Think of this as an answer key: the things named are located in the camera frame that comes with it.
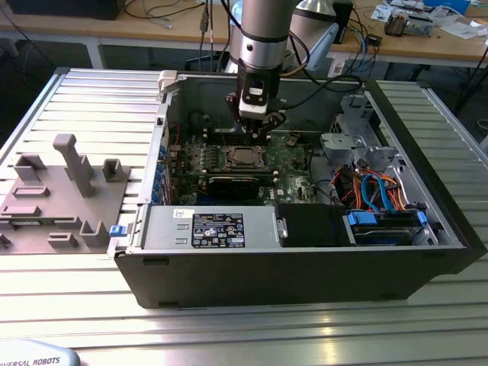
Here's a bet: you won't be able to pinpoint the grey electronic device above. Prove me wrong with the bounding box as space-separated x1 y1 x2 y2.
406 14 435 38

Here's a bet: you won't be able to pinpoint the silver green CPU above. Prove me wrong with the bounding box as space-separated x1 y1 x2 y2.
233 148 255 165

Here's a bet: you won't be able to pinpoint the orange wire bundle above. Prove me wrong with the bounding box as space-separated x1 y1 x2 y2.
341 173 409 210

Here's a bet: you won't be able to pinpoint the red wire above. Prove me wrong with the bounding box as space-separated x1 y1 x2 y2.
167 120 183 148

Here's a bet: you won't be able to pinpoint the grey parts rack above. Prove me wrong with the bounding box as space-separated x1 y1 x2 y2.
0 133 133 256

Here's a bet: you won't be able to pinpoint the blue cardboard box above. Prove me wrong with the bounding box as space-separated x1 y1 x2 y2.
422 0 472 14

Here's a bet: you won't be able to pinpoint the hard disk drive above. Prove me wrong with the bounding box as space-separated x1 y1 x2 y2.
352 215 416 247

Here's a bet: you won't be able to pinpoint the green motherboard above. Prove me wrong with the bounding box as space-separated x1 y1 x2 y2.
169 131 332 209

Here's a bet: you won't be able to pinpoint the wooden desk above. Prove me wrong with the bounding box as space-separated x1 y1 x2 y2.
327 0 488 83
0 0 237 69

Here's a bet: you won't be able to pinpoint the blue disk carrier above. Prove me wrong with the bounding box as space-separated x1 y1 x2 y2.
345 210 428 247

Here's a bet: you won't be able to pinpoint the black upright box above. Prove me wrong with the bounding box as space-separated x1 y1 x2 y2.
333 0 354 43

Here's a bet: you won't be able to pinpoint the black graphics card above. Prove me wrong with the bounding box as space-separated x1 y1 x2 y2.
173 169 278 201

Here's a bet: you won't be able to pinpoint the brown curved wrist cable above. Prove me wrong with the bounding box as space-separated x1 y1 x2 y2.
280 64 306 78

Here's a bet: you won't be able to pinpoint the metal drive cage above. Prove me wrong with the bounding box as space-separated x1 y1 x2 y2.
319 93 401 172

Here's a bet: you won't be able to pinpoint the black open PC case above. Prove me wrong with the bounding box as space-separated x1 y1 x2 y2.
106 70 488 310

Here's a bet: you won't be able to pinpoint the black flat box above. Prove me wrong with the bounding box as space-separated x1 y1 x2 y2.
7 0 119 21

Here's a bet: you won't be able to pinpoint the grey case latch handle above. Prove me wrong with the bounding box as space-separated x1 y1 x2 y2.
157 70 180 95

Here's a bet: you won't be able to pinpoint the white camera, black face plate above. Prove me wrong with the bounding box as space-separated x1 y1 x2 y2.
238 77 268 120

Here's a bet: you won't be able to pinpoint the silver power supply unit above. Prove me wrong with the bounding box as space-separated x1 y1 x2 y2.
129 205 285 252

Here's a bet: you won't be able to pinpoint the CPU socket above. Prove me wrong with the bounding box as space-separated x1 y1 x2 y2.
226 144 268 171

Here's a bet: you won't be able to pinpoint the black power cable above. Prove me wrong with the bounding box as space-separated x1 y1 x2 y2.
307 143 339 205

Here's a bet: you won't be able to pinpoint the blue flat data cable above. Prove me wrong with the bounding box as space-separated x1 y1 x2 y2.
371 173 396 214
360 173 380 213

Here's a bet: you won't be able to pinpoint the black camera cable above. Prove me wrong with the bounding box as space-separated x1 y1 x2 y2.
278 32 365 110

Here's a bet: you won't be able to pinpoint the black optical drive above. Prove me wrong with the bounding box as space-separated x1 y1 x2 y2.
274 203 348 249

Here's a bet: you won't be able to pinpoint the white papers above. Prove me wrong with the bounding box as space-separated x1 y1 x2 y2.
438 18 488 41

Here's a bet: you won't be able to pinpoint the pale blue teach pendant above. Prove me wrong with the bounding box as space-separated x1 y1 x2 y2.
0 339 83 366

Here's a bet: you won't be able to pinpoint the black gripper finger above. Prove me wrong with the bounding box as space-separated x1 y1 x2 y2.
223 92 255 140
253 109 287 140

